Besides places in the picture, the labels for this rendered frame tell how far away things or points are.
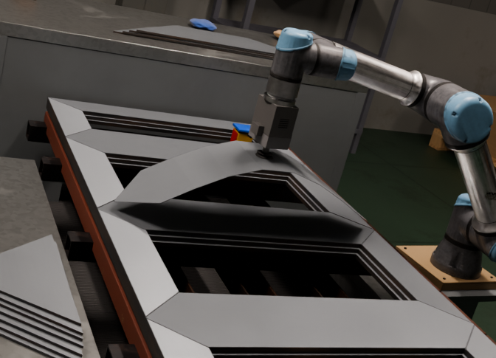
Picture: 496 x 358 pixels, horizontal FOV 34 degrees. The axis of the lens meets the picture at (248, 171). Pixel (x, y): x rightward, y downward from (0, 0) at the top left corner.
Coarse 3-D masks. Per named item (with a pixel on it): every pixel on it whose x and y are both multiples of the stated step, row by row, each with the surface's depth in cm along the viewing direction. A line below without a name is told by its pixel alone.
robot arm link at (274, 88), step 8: (272, 80) 183; (280, 80) 182; (272, 88) 183; (280, 88) 182; (288, 88) 182; (296, 88) 183; (272, 96) 184; (280, 96) 183; (288, 96) 183; (296, 96) 185
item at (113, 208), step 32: (160, 128) 254; (192, 128) 259; (128, 160) 218; (160, 160) 222; (96, 224) 181; (160, 224) 182; (192, 224) 187; (224, 224) 191; (256, 224) 196; (288, 224) 201; (320, 224) 207; (352, 224) 212; (352, 256) 200; (128, 288) 155; (384, 288) 188; (160, 352) 136; (224, 352) 142; (256, 352) 144; (288, 352) 147; (320, 352) 150; (352, 352) 153; (384, 352) 156; (416, 352) 159; (448, 352) 162
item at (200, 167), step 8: (192, 152) 194; (200, 152) 193; (208, 152) 192; (176, 160) 192; (184, 160) 191; (192, 160) 190; (200, 160) 189; (208, 160) 188; (184, 168) 187; (192, 168) 187; (200, 168) 186; (208, 168) 185; (216, 168) 184; (192, 176) 183; (200, 176) 182; (208, 176) 182; (216, 176) 181; (224, 176) 180; (200, 184) 179; (208, 184) 179
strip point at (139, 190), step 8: (136, 176) 190; (144, 176) 189; (128, 184) 188; (136, 184) 187; (144, 184) 186; (128, 192) 184; (136, 192) 183; (144, 192) 182; (152, 192) 181; (120, 200) 182; (128, 200) 181; (136, 200) 180; (144, 200) 179; (152, 200) 178
